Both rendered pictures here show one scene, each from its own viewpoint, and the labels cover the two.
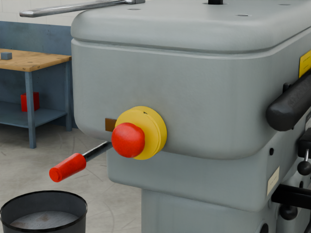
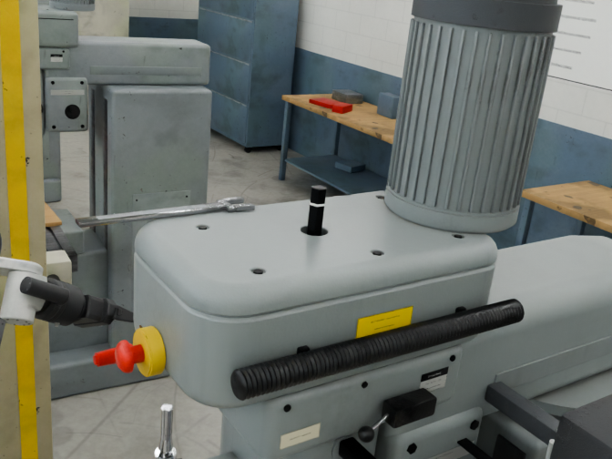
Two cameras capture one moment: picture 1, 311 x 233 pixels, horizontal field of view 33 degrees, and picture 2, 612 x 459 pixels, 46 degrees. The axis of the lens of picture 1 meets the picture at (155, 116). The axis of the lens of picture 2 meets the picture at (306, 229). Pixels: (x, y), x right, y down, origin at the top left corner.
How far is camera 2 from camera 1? 0.57 m
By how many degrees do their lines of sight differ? 27
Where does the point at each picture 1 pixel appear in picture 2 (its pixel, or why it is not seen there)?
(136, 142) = (124, 362)
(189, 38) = (178, 286)
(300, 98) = (277, 372)
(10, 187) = not seen: hidden behind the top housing
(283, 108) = (239, 379)
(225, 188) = (246, 425)
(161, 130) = (154, 357)
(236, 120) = (205, 373)
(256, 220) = not seen: outside the picture
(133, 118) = (140, 337)
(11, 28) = not seen: hidden behind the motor
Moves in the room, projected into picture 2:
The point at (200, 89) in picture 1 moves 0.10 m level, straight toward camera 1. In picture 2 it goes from (181, 334) to (113, 369)
